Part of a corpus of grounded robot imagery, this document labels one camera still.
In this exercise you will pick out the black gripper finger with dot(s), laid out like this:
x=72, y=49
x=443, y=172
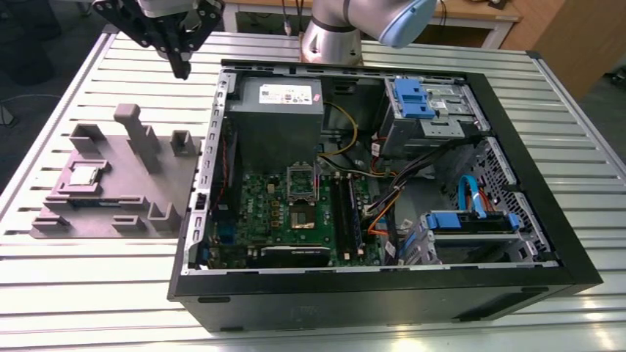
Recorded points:
x=209, y=18
x=124, y=22

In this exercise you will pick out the silver square CPU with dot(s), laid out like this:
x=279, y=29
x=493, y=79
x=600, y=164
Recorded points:
x=85, y=176

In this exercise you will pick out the CPU socket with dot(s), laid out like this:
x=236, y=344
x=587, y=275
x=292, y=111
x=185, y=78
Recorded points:
x=303, y=219

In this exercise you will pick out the black table corner cap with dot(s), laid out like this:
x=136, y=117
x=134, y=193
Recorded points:
x=112, y=28
x=534, y=55

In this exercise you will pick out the grey power supply unit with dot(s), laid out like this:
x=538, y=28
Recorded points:
x=273, y=135

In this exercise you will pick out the grey parts rack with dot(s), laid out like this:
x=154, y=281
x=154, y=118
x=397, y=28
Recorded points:
x=121, y=183

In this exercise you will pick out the blue drive bay carrier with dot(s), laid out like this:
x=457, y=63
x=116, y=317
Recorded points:
x=412, y=99

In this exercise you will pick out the RAM stick blue label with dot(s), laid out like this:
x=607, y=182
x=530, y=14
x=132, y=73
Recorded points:
x=92, y=202

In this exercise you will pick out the silver drive cage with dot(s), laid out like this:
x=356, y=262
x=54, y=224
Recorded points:
x=405, y=135

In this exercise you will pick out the green motherboard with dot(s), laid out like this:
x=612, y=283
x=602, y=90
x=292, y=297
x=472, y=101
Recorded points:
x=264, y=220

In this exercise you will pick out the wooden desk white legs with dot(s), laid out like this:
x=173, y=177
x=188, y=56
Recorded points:
x=488, y=14

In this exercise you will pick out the black RAM slot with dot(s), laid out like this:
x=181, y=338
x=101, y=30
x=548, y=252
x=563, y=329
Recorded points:
x=337, y=212

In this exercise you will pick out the black graphics card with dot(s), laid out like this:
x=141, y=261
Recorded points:
x=293, y=256

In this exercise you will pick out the hard disk in blue carrier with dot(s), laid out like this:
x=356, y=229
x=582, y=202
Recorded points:
x=441, y=221

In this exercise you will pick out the wooden cabinet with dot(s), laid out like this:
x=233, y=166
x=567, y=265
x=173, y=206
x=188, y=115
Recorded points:
x=576, y=44

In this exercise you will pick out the black open PC case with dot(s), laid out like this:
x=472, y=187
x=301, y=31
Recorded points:
x=391, y=304

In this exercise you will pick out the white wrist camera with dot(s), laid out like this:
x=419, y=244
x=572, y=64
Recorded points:
x=165, y=7

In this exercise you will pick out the silver disk bay frame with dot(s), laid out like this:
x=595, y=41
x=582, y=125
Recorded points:
x=473, y=237

